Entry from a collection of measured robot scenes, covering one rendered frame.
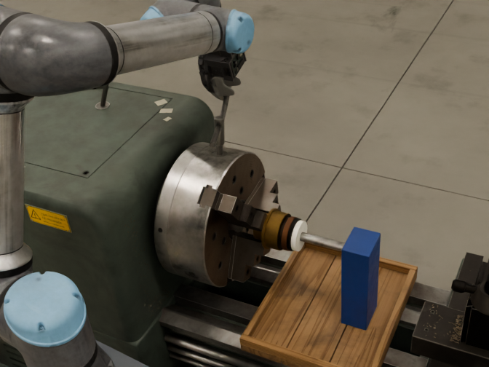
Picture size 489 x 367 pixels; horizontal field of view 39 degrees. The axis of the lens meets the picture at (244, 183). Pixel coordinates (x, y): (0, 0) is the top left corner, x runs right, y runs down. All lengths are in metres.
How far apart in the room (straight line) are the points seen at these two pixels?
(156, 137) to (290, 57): 3.12
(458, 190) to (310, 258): 1.79
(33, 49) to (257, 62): 3.66
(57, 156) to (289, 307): 0.63
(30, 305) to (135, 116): 0.67
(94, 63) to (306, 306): 0.86
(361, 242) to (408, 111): 2.62
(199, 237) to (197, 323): 0.28
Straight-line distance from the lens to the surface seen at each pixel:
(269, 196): 1.58
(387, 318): 1.60
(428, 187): 3.45
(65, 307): 1.10
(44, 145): 1.62
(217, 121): 1.46
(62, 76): 0.99
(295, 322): 1.59
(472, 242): 3.16
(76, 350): 1.14
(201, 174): 1.46
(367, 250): 1.43
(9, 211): 1.15
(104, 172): 1.47
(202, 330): 1.63
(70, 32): 1.00
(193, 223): 1.43
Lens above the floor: 2.08
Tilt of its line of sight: 37 degrees down
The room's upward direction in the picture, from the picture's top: 6 degrees counter-clockwise
